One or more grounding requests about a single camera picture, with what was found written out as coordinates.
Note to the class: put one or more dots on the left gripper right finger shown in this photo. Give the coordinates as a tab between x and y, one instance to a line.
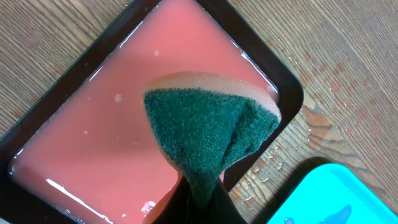
222	209

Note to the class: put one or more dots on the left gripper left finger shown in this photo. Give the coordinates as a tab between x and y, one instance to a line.
178	208

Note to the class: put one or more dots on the red tray with dark rim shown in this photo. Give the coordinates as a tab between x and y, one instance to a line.
85	152

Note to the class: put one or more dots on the teal plastic tray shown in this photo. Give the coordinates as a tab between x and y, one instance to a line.
331	193

